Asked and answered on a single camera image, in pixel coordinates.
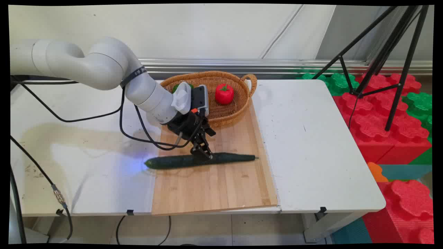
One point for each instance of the bamboo cutting board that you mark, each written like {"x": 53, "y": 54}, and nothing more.
{"x": 214, "y": 190}

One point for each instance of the red toy bell pepper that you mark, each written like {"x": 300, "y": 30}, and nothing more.
{"x": 224, "y": 95}

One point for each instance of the orange foam piece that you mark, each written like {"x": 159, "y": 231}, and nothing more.
{"x": 376, "y": 172}

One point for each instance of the green toy bell pepper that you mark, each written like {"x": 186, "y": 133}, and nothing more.
{"x": 177, "y": 88}

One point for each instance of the large red foam block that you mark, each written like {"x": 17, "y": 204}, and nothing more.
{"x": 377, "y": 117}

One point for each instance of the teal foam mat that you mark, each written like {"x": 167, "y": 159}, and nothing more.
{"x": 351, "y": 233}

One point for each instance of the white ribbed camera mount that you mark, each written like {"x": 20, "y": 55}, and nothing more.
{"x": 182, "y": 98}

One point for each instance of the teal foam block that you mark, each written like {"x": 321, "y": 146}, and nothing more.
{"x": 405, "y": 172}

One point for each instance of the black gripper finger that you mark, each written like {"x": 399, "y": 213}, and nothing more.
{"x": 196, "y": 149}
{"x": 207, "y": 150}

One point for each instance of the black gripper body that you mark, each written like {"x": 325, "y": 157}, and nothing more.
{"x": 188, "y": 126}

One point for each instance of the green foam block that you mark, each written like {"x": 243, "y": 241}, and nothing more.
{"x": 341, "y": 83}
{"x": 420, "y": 103}

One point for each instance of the aluminium wall rail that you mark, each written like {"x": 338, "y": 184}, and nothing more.
{"x": 277, "y": 65}

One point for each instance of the black table clip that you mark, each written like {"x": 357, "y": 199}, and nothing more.
{"x": 60, "y": 212}
{"x": 130, "y": 212}
{"x": 323, "y": 209}

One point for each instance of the black tripod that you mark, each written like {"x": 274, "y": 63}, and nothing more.
{"x": 405, "y": 69}

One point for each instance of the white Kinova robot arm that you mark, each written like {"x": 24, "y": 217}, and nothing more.
{"x": 104, "y": 65}

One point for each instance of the dark green cucumber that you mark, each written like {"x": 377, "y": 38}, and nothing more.
{"x": 173, "y": 162}

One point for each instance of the white table leg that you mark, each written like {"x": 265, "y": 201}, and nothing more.
{"x": 325, "y": 228}

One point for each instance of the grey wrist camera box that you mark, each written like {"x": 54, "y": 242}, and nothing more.
{"x": 200, "y": 98}

